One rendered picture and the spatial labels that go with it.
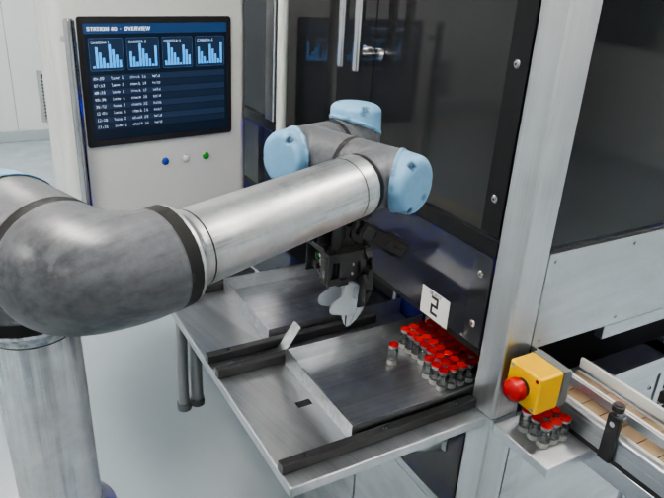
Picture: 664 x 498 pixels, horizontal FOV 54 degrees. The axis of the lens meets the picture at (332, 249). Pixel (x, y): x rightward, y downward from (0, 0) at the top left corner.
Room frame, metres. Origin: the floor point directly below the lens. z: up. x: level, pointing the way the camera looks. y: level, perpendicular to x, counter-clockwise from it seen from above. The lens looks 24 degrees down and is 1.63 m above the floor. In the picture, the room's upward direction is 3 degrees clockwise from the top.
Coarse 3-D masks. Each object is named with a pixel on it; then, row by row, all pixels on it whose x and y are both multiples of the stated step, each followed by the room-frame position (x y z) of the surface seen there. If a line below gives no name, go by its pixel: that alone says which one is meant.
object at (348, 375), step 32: (416, 320) 1.27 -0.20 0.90; (288, 352) 1.09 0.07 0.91; (320, 352) 1.14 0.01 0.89; (352, 352) 1.16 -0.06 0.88; (384, 352) 1.16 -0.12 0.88; (320, 384) 1.04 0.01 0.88; (352, 384) 1.04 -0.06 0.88; (384, 384) 1.05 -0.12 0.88; (416, 384) 1.06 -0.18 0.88; (352, 416) 0.95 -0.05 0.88; (384, 416) 0.91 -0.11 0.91
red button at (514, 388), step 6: (510, 378) 0.90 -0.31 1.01; (516, 378) 0.90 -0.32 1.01; (504, 384) 0.91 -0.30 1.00; (510, 384) 0.89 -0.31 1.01; (516, 384) 0.89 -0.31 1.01; (522, 384) 0.89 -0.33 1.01; (504, 390) 0.90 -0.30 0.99; (510, 390) 0.89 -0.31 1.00; (516, 390) 0.88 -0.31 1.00; (522, 390) 0.88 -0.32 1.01; (510, 396) 0.89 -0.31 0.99; (516, 396) 0.88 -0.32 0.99; (522, 396) 0.88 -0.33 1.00
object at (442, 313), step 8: (424, 288) 1.16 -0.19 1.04; (424, 296) 1.15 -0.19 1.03; (440, 296) 1.11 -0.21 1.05; (424, 304) 1.15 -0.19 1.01; (440, 304) 1.11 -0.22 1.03; (448, 304) 1.09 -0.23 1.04; (424, 312) 1.15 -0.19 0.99; (440, 312) 1.11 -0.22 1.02; (448, 312) 1.09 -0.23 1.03; (440, 320) 1.11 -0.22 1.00
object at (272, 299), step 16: (256, 272) 1.44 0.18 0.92; (272, 272) 1.46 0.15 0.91; (288, 272) 1.48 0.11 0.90; (304, 272) 1.50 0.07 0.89; (224, 288) 1.39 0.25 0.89; (240, 288) 1.41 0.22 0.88; (256, 288) 1.42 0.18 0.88; (272, 288) 1.42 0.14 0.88; (288, 288) 1.43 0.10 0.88; (304, 288) 1.43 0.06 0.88; (320, 288) 1.44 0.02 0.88; (240, 304) 1.30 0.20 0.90; (256, 304) 1.33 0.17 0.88; (272, 304) 1.34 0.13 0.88; (288, 304) 1.34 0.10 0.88; (304, 304) 1.35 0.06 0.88; (368, 304) 1.37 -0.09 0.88; (384, 304) 1.32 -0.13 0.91; (256, 320) 1.23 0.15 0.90; (272, 320) 1.27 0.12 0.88; (288, 320) 1.27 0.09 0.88; (304, 320) 1.22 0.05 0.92; (320, 320) 1.24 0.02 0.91; (336, 320) 1.26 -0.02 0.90; (272, 336) 1.18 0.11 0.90
